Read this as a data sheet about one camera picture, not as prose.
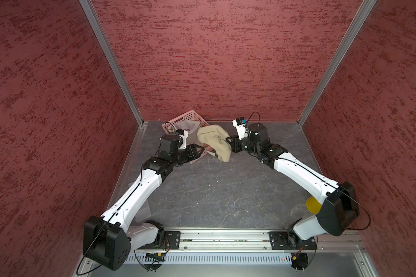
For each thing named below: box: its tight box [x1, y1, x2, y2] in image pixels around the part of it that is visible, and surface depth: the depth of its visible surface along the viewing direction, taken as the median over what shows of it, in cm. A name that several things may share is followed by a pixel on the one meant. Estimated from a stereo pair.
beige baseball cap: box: [197, 124, 232, 163], surface depth 80 cm
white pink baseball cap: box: [197, 125, 210, 146], surface depth 80 cm
